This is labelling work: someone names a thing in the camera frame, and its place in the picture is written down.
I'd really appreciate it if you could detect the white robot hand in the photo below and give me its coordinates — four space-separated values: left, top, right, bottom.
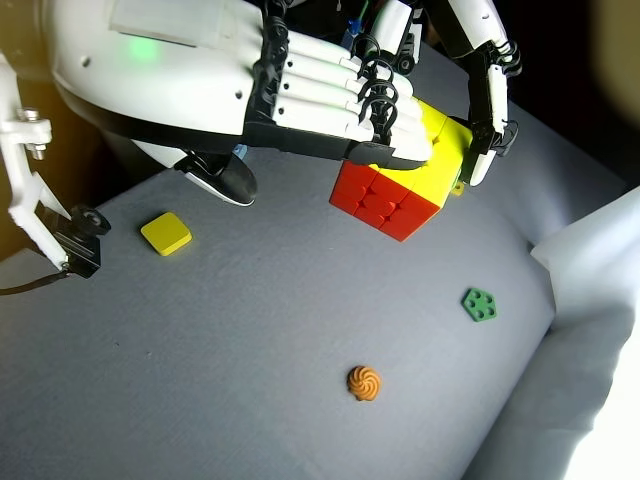
368 0 523 188
48 0 435 207

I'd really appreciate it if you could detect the multicoloured puzzle cube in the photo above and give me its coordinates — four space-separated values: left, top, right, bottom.
328 97 474 244

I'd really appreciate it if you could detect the yellow square flat block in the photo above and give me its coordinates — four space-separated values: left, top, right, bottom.
140 211 193 257

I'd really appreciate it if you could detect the white fabric sheet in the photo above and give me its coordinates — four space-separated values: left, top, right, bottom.
529 184 640 480

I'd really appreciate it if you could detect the grey table cloth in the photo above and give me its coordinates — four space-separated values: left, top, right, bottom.
0 42 629 480

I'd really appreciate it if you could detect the green pentagon block with holes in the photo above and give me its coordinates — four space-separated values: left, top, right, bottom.
460 287 499 324

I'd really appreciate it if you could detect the orange swirl toy cookie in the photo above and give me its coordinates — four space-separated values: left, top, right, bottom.
346 365 384 403

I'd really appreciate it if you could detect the black camera cable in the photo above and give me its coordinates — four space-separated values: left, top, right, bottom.
0 272 66 296

